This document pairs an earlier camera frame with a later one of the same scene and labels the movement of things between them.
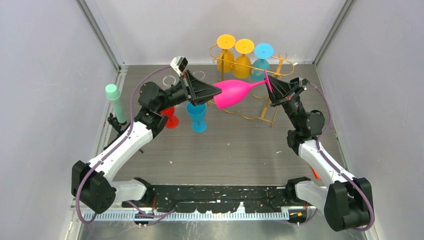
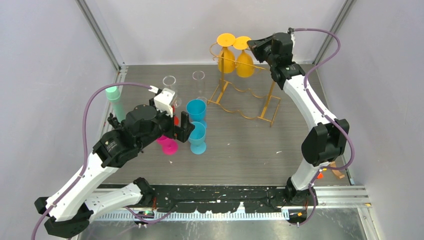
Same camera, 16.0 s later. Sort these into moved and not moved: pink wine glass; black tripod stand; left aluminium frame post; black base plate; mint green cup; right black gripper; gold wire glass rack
Moved: pink wine glass; right black gripper
Not moved: black base plate; black tripod stand; mint green cup; gold wire glass rack; left aluminium frame post
